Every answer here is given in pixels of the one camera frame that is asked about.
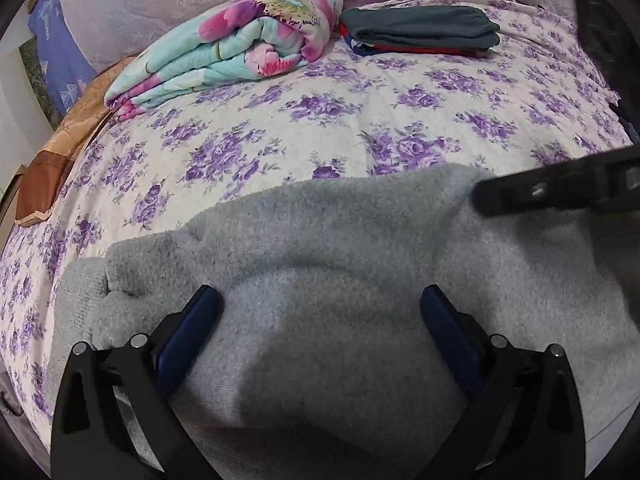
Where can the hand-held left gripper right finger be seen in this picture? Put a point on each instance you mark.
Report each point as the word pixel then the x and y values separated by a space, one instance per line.
pixel 450 332

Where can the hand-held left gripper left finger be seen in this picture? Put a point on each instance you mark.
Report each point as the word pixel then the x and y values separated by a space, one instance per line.
pixel 187 332

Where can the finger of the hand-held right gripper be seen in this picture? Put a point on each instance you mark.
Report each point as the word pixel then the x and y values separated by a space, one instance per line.
pixel 525 191

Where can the grey fleece pants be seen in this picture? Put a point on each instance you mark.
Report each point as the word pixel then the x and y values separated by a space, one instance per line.
pixel 320 310

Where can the stack of folded dark clothes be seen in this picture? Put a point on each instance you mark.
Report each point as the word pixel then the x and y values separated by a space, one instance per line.
pixel 425 27

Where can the folded red blue garment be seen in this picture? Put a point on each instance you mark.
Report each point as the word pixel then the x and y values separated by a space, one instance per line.
pixel 395 50

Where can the purple floral bed sheet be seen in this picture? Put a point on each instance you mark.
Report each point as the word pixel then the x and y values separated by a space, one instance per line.
pixel 320 115

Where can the brown orange blanket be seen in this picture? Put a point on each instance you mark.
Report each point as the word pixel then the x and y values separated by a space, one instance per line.
pixel 55 150

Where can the folded floral quilt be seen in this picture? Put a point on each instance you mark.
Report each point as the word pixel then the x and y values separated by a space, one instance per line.
pixel 225 47

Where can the blue patterned pillow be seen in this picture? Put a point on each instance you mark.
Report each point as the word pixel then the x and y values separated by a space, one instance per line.
pixel 60 50

